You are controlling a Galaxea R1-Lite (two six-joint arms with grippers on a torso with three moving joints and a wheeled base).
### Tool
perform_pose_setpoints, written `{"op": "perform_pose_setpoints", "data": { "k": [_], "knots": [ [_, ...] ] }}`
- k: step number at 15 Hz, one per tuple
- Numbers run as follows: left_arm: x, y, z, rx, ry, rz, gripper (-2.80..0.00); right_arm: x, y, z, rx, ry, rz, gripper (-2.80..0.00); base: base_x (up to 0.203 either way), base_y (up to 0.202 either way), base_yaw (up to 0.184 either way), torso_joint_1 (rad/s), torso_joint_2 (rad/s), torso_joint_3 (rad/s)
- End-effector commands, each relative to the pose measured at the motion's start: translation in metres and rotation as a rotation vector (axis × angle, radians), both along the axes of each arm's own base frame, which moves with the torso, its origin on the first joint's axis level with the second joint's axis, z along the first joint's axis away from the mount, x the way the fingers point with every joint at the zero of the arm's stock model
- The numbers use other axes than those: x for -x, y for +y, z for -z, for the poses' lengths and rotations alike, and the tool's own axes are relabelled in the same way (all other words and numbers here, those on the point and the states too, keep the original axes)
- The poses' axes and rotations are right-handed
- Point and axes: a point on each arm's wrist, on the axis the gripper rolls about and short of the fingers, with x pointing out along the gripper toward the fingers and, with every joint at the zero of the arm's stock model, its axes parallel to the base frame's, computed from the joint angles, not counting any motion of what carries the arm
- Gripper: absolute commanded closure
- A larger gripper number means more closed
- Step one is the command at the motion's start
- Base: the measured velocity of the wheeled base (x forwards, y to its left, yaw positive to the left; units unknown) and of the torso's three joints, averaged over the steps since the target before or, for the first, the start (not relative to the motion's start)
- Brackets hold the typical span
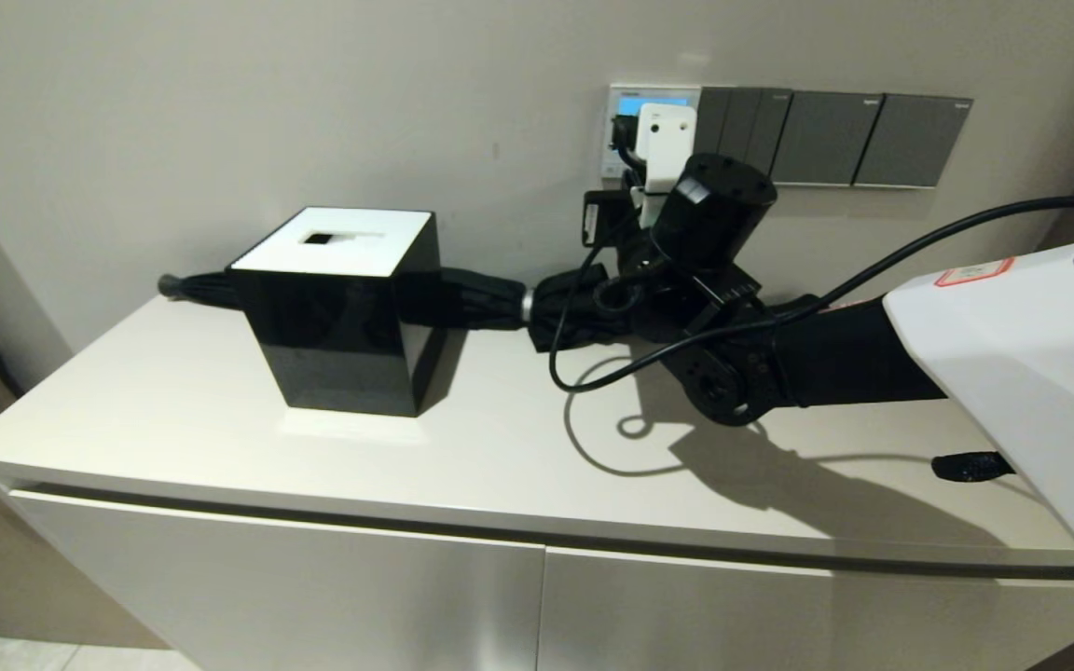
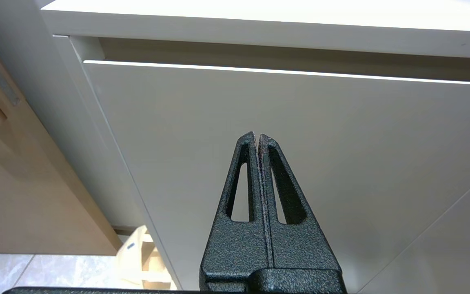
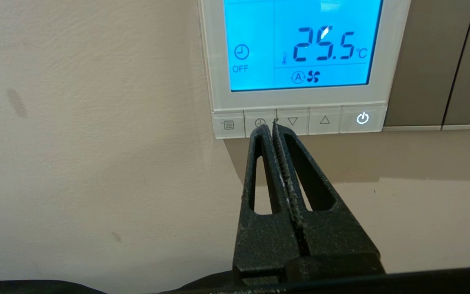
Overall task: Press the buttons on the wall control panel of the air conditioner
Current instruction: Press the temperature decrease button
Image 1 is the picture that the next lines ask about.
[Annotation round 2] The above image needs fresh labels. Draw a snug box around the white wall thermostat panel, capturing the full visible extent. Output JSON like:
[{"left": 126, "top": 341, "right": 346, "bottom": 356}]
[{"left": 602, "top": 84, "right": 701, "bottom": 180}]

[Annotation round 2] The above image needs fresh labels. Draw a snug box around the black braided cable sleeve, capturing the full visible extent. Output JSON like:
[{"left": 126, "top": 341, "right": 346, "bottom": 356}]
[{"left": 930, "top": 451, "right": 1015, "bottom": 484}]

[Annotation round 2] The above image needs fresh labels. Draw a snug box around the white cabinet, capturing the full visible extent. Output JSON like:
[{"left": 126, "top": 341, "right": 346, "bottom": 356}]
[{"left": 0, "top": 296, "right": 1074, "bottom": 671}]

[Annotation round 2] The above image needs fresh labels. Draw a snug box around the black tissue box white lid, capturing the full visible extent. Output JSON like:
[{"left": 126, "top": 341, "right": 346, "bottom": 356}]
[{"left": 227, "top": 206, "right": 449, "bottom": 418}]

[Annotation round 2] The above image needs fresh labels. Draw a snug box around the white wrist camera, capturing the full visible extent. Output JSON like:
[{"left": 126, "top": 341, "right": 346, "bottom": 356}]
[{"left": 632, "top": 103, "right": 698, "bottom": 229}]

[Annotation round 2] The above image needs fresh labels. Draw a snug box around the white cabinet door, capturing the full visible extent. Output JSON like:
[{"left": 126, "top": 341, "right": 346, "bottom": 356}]
[
  {"left": 10, "top": 489, "right": 545, "bottom": 671},
  {"left": 537, "top": 545, "right": 1074, "bottom": 671}
]

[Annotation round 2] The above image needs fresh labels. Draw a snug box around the grey triple wall switch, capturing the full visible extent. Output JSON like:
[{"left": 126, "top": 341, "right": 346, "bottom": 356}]
[{"left": 694, "top": 87, "right": 793, "bottom": 183}]

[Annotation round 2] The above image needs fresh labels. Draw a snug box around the black folded umbrella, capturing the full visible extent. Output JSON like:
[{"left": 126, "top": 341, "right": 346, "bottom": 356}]
[{"left": 157, "top": 264, "right": 678, "bottom": 355}]

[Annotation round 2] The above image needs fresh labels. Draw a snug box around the grey single wall switch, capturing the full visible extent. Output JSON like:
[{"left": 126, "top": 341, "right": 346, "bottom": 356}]
[
  {"left": 770, "top": 90, "right": 885, "bottom": 187},
  {"left": 854, "top": 93, "right": 974, "bottom": 190}
]

